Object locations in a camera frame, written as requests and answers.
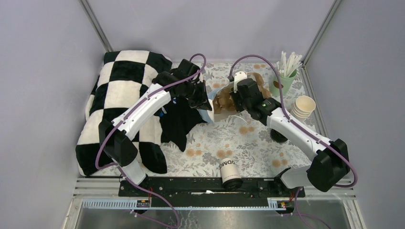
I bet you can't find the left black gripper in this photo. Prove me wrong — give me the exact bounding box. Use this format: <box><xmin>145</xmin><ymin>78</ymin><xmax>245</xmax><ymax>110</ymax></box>
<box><xmin>182</xmin><ymin>79</ymin><xmax>213</xmax><ymax>111</ymax></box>

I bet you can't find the light blue paper bag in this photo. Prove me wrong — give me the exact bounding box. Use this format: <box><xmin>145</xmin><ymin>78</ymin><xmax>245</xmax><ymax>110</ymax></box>
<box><xmin>197</xmin><ymin>83</ymin><xmax>241</xmax><ymax>124</ymax></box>

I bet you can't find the white paper coffee cup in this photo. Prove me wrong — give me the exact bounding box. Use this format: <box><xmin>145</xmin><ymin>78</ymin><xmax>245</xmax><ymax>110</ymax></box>
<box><xmin>219</xmin><ymin>158</ymin><xmax>241</xmax><ymax>183</ymax></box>

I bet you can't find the brown cardboard cup carrier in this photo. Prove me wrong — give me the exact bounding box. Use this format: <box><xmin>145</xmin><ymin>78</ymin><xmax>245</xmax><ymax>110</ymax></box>
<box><xmin>213</xmin><ymin>87</ymin><xmax>237</xmax><ymax>115</ymax></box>

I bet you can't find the black plastic cup lid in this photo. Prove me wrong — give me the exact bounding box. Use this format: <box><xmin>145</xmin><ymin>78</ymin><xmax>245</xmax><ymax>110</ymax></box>
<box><xmin>222</xmin><ymin>178</ymin><xmax>243</xmax><ymax>191</ymax></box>

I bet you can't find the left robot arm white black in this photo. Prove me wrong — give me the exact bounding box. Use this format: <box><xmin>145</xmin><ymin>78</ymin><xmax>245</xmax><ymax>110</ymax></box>
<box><xmin>96</xmin><ymin>59</ymin><xmax>212</xmax><ymax>196</ymax></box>

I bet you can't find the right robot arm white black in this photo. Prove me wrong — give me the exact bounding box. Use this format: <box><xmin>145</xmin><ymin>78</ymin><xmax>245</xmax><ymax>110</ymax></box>
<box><xmin>230</xmin><ymin>78</ymin><xmax>350</xmax><ymax>197</ymax></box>

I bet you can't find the green straw holder cup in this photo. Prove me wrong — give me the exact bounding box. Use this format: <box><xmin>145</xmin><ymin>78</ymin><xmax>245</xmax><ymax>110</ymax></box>
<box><xmin>269</xmin><ymin>70</ymin><xmax>298</xmax><ymax>96</ymax></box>

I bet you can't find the black t-shirt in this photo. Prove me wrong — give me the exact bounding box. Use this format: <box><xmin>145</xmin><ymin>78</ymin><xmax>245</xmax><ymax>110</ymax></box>
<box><xmin>160</xmin><ymin>97</ymin><xmax>205</xmax><ymax>152</ymax></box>

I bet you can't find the white wrapped straws bundle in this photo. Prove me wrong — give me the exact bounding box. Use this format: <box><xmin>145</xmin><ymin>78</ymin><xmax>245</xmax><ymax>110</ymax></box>
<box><xmin>276</xmin><ymin>51</ymin><xmax>303</xmax><ymax>78</ymax></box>

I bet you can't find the stack of white paper cups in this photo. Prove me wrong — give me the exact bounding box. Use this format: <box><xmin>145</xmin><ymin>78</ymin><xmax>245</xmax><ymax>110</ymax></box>
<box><xmin>290</xmin><ymin>95</ymin><xmax>316</xmax><ymax>122</ymax></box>

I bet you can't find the floral patterned table mat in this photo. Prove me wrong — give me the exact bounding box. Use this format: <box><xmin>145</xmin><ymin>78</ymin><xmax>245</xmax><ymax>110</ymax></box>
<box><xmin>141</xmin><ymin>62</ymin><xmax>313</xmax><ymax>177</ymax></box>

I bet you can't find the black white checkered blanket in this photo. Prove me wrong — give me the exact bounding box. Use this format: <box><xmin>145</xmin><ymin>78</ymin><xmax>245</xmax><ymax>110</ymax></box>
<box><xmin>75</xmin><ymin>50</ymin><xmax>172</xmax><ymax>176</ymax></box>

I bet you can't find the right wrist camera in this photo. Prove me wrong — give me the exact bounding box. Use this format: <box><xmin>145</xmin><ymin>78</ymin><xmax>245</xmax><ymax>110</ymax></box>
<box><xmin>228</xmin><ymin>71</ymin><xmax>247</xmax><ymax>93</ymax></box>

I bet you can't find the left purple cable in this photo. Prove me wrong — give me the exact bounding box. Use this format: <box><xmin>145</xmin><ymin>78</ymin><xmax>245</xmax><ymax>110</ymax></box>
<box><xmin>94</xmin><ymin>53</ymin><xmax>207</xmax><ymax>229</ymax></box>

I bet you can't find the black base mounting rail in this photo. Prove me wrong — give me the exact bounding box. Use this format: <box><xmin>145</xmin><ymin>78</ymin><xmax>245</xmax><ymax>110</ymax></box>
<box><xmin>118</xmin><ymin>176</ymin><xmax>306</xmax><ymax>208</ymax></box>

